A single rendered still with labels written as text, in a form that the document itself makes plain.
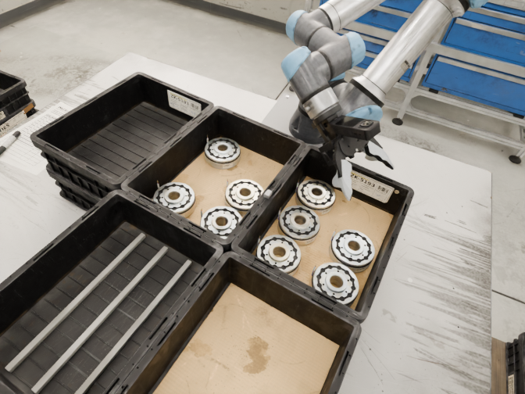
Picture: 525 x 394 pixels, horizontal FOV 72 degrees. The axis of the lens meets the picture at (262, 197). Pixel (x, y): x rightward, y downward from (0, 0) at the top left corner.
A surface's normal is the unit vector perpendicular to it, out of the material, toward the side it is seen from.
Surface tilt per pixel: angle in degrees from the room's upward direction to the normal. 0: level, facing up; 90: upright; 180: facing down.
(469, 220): 0
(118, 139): 0
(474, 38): 90
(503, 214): 0
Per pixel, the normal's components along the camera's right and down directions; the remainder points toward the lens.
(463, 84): -0.41, 0.67
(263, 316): 0.09, -0.66
